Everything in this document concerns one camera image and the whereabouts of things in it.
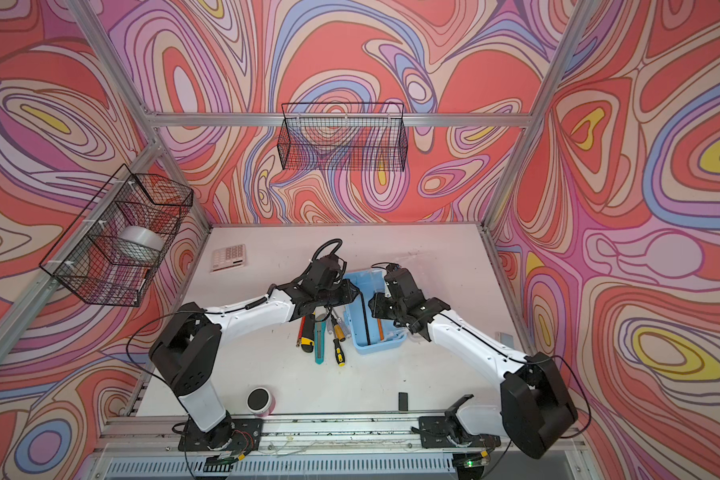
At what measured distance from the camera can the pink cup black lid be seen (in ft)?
2.45

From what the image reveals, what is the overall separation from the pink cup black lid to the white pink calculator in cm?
47

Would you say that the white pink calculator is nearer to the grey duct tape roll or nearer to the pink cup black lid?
the grey duct tape roll

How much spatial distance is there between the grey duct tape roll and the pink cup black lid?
422 mm

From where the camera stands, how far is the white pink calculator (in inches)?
42.0

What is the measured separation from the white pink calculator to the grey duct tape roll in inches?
12.1
